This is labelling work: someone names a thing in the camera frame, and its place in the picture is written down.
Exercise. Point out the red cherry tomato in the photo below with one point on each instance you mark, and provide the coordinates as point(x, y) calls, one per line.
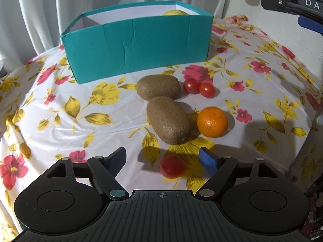
point(207, 90)
point(171, 167)
point(191, 85)

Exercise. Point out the teal cardboard box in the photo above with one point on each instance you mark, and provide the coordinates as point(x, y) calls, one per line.
point(138, 45)

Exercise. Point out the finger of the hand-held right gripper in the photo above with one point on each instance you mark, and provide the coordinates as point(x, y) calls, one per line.
point(310, 25)
point(272, 2)

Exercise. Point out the brown kiwi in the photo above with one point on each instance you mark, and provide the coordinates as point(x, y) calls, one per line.
point(167, 121)
point(159, 87)

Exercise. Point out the yellow green pear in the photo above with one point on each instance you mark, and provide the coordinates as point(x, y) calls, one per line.
point(175, 13)

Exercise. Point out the floral tablecloth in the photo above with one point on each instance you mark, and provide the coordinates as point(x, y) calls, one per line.
point(75, 131)

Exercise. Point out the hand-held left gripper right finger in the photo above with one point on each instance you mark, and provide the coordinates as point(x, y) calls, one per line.
point(209, 162)

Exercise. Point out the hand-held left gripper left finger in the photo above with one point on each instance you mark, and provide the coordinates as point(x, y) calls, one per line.
point(117, 160)

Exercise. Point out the dark printed bag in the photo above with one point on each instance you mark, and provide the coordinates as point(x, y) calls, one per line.
point(314, 214)

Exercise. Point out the orange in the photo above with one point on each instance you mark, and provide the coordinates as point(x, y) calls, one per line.
point(212, 122)

